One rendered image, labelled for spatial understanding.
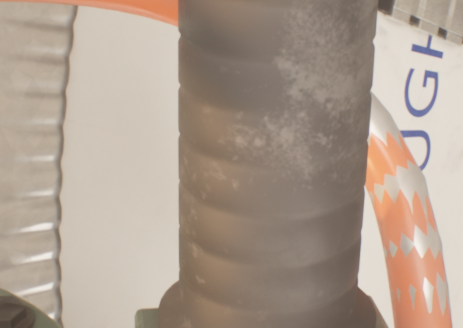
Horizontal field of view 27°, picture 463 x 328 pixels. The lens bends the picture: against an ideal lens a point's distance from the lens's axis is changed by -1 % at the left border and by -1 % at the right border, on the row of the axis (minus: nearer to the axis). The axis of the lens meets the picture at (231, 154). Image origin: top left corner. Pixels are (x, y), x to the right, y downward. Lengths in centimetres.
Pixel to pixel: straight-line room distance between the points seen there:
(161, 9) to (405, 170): 7
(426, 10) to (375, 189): 26
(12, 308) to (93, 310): 15
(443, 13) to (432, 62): 3
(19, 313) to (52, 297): 14
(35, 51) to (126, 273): 10
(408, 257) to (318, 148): 6
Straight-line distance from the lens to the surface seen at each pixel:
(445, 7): 49
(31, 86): 34
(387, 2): 45
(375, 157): 22
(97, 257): 37
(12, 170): 34
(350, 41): 16
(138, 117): 37
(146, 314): 20
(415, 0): 47
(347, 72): 16
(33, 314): 23
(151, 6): 22
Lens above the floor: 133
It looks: 26 degrees down
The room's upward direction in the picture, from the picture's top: 133 degrees counter-clockwise
